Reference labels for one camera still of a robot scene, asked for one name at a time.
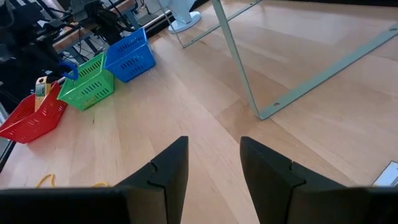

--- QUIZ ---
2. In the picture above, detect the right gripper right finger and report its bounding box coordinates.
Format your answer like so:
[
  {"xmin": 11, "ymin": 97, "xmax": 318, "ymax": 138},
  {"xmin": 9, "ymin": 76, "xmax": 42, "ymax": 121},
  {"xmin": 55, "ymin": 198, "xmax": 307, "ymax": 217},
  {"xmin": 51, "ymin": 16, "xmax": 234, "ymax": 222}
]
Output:
[{"xmin": 239, "ymin": 136, "xmax": 354, "ymax": 224}]

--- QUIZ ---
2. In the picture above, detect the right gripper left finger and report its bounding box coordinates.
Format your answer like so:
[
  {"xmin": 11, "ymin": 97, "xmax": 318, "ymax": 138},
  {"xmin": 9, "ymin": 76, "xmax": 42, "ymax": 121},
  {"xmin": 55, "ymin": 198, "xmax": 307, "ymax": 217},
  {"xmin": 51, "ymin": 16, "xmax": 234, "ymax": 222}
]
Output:
[{"xmin": 115, "ymin": 136, "xmax": 190, "ymax": 224}]

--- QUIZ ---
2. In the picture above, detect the white desk lamp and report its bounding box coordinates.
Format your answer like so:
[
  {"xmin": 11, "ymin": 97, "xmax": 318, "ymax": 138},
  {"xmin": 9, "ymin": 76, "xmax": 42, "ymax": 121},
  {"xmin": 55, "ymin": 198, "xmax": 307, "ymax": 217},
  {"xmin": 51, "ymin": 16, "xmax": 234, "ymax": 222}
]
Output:
[{"xmin": 158, "ymin": 0, "xmax": 203, "ymax": 34}]

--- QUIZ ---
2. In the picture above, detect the blue plastic basket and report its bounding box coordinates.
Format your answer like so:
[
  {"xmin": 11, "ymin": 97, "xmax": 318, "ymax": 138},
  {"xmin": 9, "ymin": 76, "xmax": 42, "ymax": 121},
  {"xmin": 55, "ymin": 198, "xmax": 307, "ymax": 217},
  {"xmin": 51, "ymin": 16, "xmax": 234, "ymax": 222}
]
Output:
[{"xmin": 103, "ymin": 27, "xmax": 157, "ymax": 83}]

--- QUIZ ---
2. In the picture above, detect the red plastic basket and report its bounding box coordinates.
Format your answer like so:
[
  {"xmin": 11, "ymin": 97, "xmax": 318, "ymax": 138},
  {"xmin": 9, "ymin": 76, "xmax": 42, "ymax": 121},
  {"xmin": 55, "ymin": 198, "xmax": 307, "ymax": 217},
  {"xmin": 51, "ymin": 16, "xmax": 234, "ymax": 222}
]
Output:
[{"xmin": 0, "ymin": 81, "xmax": 68, "ymax": 145}]

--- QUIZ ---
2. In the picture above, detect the green plastic basket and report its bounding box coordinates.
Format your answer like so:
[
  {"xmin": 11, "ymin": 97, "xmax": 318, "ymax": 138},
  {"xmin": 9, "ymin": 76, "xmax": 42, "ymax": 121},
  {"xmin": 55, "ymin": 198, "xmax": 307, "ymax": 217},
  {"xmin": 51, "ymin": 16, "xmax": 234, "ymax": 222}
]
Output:
[{"xmin": 57, "ymin": 52, "xmax": 116, "ymax": 111}]

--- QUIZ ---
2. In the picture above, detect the yellow crayon box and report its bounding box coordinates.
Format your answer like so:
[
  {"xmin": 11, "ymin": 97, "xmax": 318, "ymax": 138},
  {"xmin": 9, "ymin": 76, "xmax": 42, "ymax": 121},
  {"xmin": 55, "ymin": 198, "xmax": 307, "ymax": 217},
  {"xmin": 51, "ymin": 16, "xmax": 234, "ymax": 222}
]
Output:
[{"xmin": 34, "ymin": 75, "xmax": 53, "ymax": 112}]

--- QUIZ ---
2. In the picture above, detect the yellow rubber band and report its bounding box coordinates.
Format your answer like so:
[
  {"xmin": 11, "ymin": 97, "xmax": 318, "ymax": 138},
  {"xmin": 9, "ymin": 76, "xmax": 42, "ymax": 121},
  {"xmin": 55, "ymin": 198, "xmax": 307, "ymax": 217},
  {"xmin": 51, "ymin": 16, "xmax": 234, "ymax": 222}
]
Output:
[{"xmin": 35, "ymin": 173, "xmax": 109, "ymax": 189}]

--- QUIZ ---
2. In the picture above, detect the green perforated metal shelf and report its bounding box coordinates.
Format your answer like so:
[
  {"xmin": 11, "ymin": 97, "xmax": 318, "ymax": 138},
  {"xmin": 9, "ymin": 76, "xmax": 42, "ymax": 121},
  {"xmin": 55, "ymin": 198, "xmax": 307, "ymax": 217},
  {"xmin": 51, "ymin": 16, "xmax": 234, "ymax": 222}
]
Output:
[{"xmin": 157, "ymin": 0, "xmax": 398, "ymax": 121}]

